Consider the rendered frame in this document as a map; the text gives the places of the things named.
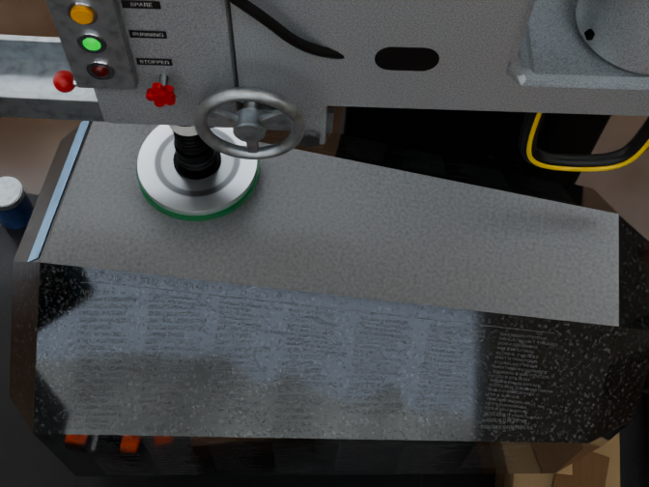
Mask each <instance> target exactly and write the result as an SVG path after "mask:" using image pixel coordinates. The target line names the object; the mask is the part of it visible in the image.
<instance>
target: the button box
mask: <svg viewBox="0 0 649 487"><path fill-rule="evenodd" d="M45 1H46V4H47V6H48V8H49V11H50V14H51V16H52V19H53V22H54V24H55V27H56V30H57V33H58V35H59V38H60V41H61V44H62V46H63V48H64V51H65V53H66V56H67V59H68V62H69V64H70V67H71V72H72V74H73V77H74V80H75V82H76V85H77V87H78V88H100V89H129V90H135V89H137V85H138V75H137V71H136V68H135V65H134V61H133V57H132V54H131V50H130V46H129V42H128V38H127V32H126V28H125V25H124V21H123V18H122V14H121V10H120V6H119V2H118V0H45ZM75 2H82V3H86V4H88V5H90V6H92V7H93V8H94V9H95V10H96V11H97V13H98V20H97V21H96V22H95V23H93V24H88V25H85V24H79V23H77V22H75V21H73V20H72V19H71V18H70V17H69V16H68V14H67V7H68V5H70V4H71V3H75ZM84 33H93V34H97V35H99V36H101V37H102V38H103V39H104V40H105V41H106V44H107V47H106V49H105V50H104V51H103V52H102V53H89V52H87V51H85V50H83V49H82V48H80V47H79V45H78V44H77V38H78V36H79V35H81V34H84ZM94 61H102V62H105V63H107V64H109V65H110V66H111V67H113V69H114V71H115V75H114V76H113V77H112V78H111V79H107V80H99V79H96V78H93V77H92V76H90V75H89V74H88V73H87V70H86V68H87V65H88V64H89V63H91V62H94Z"/></svg>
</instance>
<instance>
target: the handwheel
mask: <svg viewBox="0 0 649 487"><path fill-rule="evenodd" d="M235 101H243V109H241V110H239V111H237V112H236V114H234V113H231V112H229V111H226V110H223V109H220V108H217V107H218V106H220V105H223V104H226V103H229V102H235ZM260 103H264V104H267V105H270V106H272V107H274V108H277V109H276V110H273V111H270V112H268V113H266V114H264V113H263V112H262V111H260V110H259V107H260ZM208 117H210V118H213V119H215V120H218V121H221V122H224V123H227V124H230V125H232V126H233V134H234V136H235V137H236V138H237V139H239V140H241V141H243V142H246V146H240V145H236V144H233V143H230V142H227V141H225V140H223V139H221V138H220V137H218V136H217V135H215V134H214V133H213V132H212V131H211V129H210V127H209V125H208ZM288 118H289V119H290V121H291V123H292V131H291V133H290V134H289V135H288V137H287V138H285V139H284V140H282V141H280V142H278V143H276V144H273V145H269V146H264V147H259V145H258V141H260V140H262V139H263V138H264V137H265V135H266V126H268V125H271V124H274V123H276V122H279V121H282V120H285V119H288ZM194 126H195V129H196V131H197V133H198V135H199V136H200V137H201V139H202V140H203V141H204V142H205V143H206V144H208V145H209V146H210V147H211V148H213V149H215V150H216V151H218V152H219V153H222V154H224V155H227V156H230V157H234V158H243V159H267V158H276V157H279V156H282V155H284V154H286V153H288V152H290V151H291V150H292V149H293V148H294V147H295V146H296V145H298V143H299V142H300V141H301V139H302V137H303V135H304V132H305V122H304V118H303V116H302V114H301V112H300V110H299V109H298V108H297V107H296V106H295V105H294V104H293V103H292V102H291V101H290V100H288V99H286V98H284V97H283V96H281V95H279V94H276V93H274V92H272V91H269V90H265V89H260V88H253V87H236V88H229V89H225V90H221V91H219V92H216V93H214V94H212V95H210V96H208V97H207V98H205V99H204V100H203V101H202V102H201V103H200V104H199V106H198V107H197V109H196V112H195V115H194Z"/></svg>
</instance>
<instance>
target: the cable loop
mask: <svg viewBox="0 0 649 487"><path fill-rule="evenodd" d="M545 114H546V113H537V112H526V113H525V116H524V119H523V122H522V128H521V132H520V137H519V150H520V153H521V155H522V157H523V158H524V160H525V161H527V162H528V163H530V164H532V165H534V166H537V167H541V168H546V169H551V170H560V171H580V172H588V171H607V170H612V169H617V168H620V167H623V166H625V165H628V164H629V163H631V162H633V161H634V160H636V159H637V158H639V157H640V156H641V155H642V154H643V153H644V152H645V151H646V150H647V149H648V148H649V116H648V118H647V119H646V121H645V122H644V124H643V125H642V127H641V128H640V129H639V131H638V132H637V134H636V135H635V136H634V137H633V139H632V140H631V141H630V142H629V143H628V144H627V145H625V146H624V147H623V148H621V149H619V150H617V151H613V152H610V153H604V154H596V155H569V154H557V153H550V152H545V151H543V150H540V149H539V148H537V136H538V132H539V129H540V126H541V124H542V121H543V119H544V116H545Z"/></svg>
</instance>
